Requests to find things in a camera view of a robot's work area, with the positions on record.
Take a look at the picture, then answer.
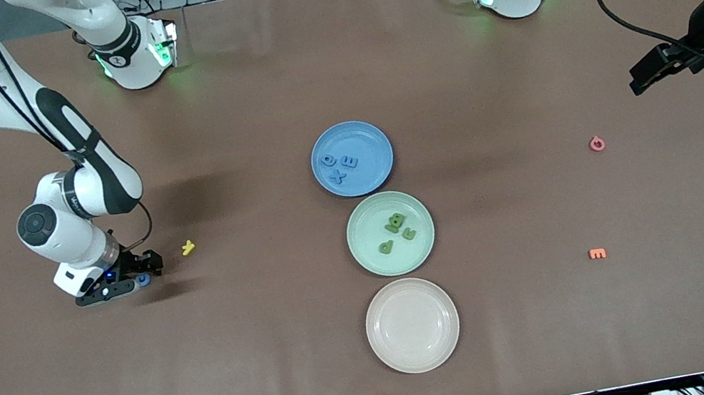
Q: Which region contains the brown table cover sheet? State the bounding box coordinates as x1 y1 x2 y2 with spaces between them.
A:
0 0 704 395

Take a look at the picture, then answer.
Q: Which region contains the light green plate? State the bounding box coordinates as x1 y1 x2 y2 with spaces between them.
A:
340 183 443 284

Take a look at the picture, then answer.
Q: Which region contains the blue plate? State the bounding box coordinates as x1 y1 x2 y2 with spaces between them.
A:
305 114 401 204

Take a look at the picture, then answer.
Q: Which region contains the cream plate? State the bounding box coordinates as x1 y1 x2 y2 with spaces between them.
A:
358 270 468 381

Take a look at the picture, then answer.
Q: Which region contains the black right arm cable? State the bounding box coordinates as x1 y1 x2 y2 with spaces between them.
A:
0 0 157 273

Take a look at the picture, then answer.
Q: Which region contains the black base cable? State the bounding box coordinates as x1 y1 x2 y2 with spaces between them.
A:
71 26 98 67

